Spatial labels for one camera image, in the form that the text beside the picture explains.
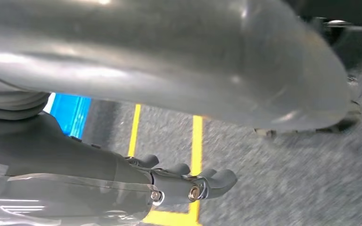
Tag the yellow floor tape square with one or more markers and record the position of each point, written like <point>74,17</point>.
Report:
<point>196,140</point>

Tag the black robot lower body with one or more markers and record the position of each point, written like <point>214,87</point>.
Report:
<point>356,43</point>

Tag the blue steel shelf rack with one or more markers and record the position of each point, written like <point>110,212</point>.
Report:
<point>71,113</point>

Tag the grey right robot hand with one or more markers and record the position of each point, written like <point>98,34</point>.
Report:
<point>168,56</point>

